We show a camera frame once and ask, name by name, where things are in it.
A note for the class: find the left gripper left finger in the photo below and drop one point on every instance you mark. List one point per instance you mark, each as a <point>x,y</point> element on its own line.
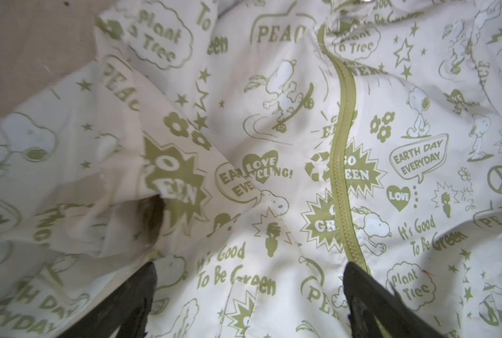
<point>124,313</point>

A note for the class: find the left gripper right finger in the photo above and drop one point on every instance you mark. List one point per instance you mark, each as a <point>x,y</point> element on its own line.
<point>375,312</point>

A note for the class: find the white green printed jacket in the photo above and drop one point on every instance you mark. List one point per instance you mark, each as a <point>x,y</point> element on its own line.
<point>250,150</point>

